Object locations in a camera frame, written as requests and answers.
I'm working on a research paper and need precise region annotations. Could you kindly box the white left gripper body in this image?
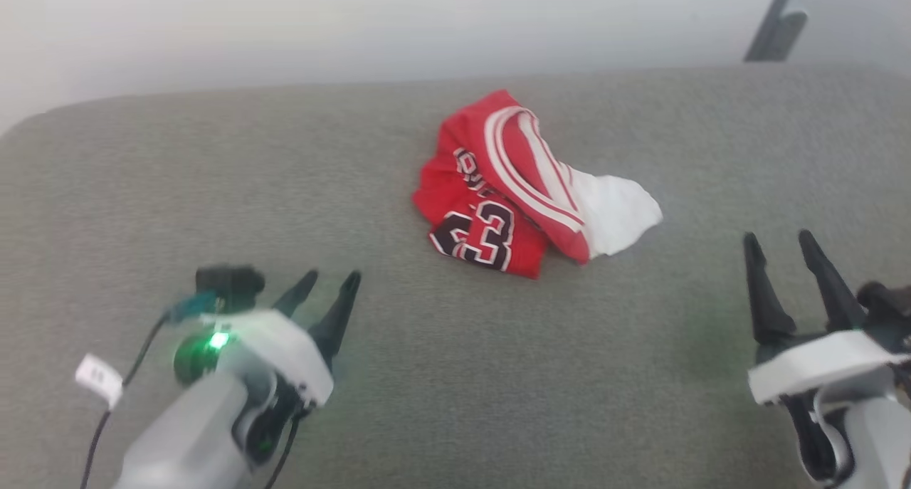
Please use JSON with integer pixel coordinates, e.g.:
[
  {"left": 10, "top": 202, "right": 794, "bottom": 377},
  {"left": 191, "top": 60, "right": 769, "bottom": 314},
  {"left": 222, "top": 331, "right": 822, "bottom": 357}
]
[{"left": 174, "top": 309, "right": 335, "bottom": 409}]

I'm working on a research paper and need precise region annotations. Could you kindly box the white cable tag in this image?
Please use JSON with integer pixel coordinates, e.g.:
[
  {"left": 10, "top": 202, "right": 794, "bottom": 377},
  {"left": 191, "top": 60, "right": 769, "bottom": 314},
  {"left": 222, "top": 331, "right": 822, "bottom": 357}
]
[{"left": 75, "top": 353, "right": 124, "bottom": 410}]

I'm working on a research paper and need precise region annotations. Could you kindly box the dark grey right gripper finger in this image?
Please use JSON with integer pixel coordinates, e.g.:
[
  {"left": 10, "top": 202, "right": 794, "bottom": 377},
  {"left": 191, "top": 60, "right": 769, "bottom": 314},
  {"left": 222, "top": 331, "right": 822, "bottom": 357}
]
[
  {"left": 798, "top": 228, "right": 867, "bottom": 335},
  {"left": 743, "top": 232, "right": 797, "bottom": 365}
]

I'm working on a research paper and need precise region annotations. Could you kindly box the grey fabric sofa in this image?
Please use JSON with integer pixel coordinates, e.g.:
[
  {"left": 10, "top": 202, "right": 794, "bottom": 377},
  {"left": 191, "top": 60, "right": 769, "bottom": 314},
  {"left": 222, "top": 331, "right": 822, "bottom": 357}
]
[{"left": 0, "top": 65, "right": 911, "bottom": 489}]

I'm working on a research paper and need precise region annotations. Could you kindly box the grey metal bar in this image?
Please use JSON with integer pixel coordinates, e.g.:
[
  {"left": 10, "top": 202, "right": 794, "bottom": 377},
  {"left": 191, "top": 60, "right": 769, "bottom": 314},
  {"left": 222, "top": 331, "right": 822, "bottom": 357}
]
[{"left": 743, "top": 0, "right": 809, "bottom": 63}]

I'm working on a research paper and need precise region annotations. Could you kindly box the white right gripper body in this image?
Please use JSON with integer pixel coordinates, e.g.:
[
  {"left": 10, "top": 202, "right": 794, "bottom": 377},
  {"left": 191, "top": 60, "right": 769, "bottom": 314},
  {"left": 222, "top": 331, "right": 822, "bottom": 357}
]
[{"left": 747, "top": 330, "right": 911, "bottom": 406}]

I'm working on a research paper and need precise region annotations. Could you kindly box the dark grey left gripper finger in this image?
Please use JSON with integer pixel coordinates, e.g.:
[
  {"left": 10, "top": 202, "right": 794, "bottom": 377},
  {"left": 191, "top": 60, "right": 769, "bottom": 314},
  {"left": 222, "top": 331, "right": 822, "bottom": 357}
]
[
  {"left": 309, "top": 270, "right": 362, "bottom": 370},
  {"left": 273, "top": 269, "right": 319, "bottom": 319}
]

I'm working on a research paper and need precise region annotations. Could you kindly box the red basketball jersey number 23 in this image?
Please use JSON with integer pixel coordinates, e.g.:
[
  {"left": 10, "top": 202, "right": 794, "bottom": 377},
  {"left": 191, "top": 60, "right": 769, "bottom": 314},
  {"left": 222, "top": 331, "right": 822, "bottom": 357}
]
[{"left": 411, "top": 89, "right": 664, "bottom": 280}]

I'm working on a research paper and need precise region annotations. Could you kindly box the thin black cable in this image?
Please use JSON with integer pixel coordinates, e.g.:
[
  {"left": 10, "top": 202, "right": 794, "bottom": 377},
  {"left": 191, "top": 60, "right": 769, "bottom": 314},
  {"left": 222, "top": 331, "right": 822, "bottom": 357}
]
[{"left": 80, "top": 293, "right": 218, "bottom": 489}]

